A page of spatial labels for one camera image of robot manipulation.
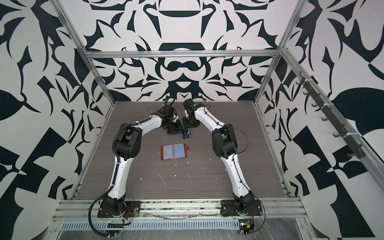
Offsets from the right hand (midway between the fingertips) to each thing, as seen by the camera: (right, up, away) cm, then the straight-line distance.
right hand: (189, 124), depth 100 cm
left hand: (-2, -3, +1) cm, 4 cm away
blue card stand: (-3, -8, 0) cm, 8 cm away
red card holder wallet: (-9, -17, -7) cm, 20 cm away
